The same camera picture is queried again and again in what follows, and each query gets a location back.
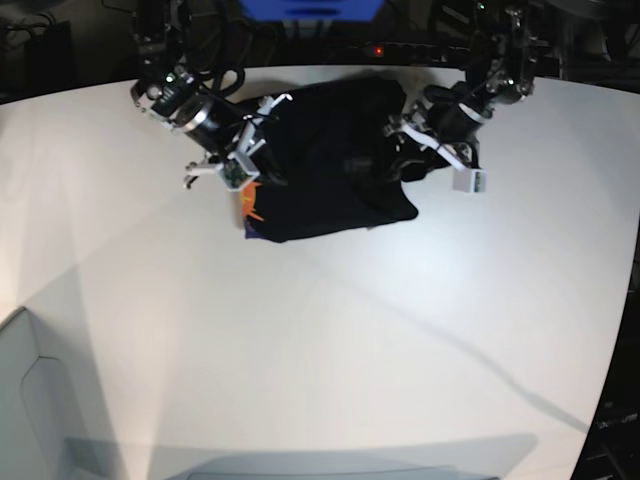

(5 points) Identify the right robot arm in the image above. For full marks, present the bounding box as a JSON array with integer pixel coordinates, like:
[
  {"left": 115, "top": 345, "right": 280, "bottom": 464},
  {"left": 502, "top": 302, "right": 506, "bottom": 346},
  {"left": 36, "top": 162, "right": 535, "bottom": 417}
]
[{"left": 130, "top": 1, "right": 293, "bottom": 192}]

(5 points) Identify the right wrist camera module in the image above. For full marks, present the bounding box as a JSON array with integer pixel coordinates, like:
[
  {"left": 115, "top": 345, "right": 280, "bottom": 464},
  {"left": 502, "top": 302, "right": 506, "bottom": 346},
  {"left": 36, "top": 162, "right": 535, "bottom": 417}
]
[{"left": 219, "top": 160, "right": 259, "bottom": 192}]

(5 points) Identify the grey plastic bin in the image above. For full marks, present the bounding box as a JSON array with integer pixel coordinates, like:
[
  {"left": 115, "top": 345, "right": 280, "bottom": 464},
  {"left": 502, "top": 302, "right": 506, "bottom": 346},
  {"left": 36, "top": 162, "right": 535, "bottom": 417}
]
[{"left": 0, "top": 305, "right": 126, "bottom": 480}]

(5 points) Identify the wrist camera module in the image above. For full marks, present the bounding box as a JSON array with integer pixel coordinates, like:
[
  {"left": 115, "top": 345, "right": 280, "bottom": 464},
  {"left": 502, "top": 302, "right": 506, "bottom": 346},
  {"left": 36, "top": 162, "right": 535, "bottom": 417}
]
[
  {"left": 219, "top": 160, "right": 259, "bottom": 192},
  {"left": 452, "top": 168, "right": 488, "bottom": 194}
]

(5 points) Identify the white power strip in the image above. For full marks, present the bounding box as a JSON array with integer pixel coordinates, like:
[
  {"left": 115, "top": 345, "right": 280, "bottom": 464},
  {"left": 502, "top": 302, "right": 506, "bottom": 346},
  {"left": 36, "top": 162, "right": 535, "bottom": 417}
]
[{"left": 348, "top": 42, "right": 469, "bottom": 65}]

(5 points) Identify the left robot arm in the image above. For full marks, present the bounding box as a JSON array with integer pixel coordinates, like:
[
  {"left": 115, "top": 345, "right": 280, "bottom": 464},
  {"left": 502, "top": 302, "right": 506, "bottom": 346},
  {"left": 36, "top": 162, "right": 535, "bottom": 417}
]
[{"left": 387, "top": 1, "right": 543, "bottom": 171}]

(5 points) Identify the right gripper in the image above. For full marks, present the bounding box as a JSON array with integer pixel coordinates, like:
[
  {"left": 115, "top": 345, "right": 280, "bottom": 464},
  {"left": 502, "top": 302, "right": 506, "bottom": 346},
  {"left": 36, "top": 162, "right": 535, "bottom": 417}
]
[{"left": 130, "top": 69, "right": 288, "bottom": 187}]

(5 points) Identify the black T-shirt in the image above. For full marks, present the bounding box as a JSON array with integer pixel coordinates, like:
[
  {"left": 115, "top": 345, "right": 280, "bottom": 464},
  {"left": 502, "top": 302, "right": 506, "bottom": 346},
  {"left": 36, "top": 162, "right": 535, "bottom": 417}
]
[{"left": 242, "top": 77, "right": 448, "bottom": 243}]

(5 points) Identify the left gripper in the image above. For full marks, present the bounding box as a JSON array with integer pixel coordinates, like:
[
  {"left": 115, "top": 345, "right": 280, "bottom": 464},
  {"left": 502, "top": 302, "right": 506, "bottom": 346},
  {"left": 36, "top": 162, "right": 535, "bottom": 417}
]
[{"left": 399, "top": 84, "right": 495, "bottom": 165}]

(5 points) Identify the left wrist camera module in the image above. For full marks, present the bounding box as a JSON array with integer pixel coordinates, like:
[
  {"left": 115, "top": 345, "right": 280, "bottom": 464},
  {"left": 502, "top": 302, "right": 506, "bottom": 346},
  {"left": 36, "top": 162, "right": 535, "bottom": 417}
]
[{"left": 452, "top": 168, "right": 488, "bottom": 194}]

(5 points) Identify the blue plastic box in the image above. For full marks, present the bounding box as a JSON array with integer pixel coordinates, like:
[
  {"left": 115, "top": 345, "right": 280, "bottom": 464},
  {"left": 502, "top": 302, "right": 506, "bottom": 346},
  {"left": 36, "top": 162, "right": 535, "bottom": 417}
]
[{"left": 241, "top": 0, "right": 384, "bottom": 22}]

